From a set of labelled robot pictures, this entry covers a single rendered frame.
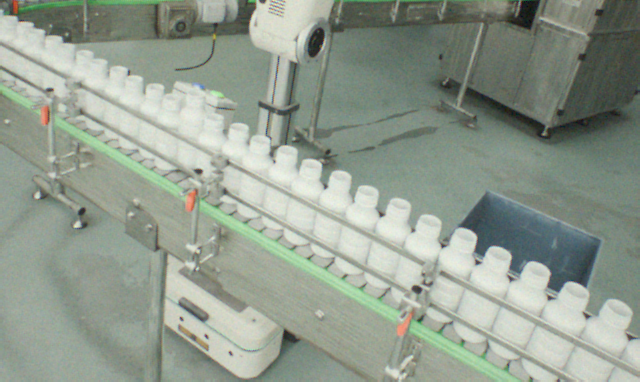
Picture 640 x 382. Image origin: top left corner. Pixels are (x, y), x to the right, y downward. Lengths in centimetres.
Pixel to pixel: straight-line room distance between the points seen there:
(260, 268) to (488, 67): 396
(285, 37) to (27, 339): 139
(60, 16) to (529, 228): 187
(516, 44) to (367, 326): 388
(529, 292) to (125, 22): 205
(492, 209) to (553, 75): 309
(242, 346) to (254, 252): 89
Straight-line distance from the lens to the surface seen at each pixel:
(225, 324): 198
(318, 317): 108
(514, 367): 99
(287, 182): 104
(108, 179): 138
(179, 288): 208
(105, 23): 252
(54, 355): 225
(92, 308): 238
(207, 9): 250
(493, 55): 485
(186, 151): 119
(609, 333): 93
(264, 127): 187
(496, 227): 159
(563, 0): 453
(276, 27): 171
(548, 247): 158
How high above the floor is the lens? 166
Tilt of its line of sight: 25 degrees down
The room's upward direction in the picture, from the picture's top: 11 degrees clockwise
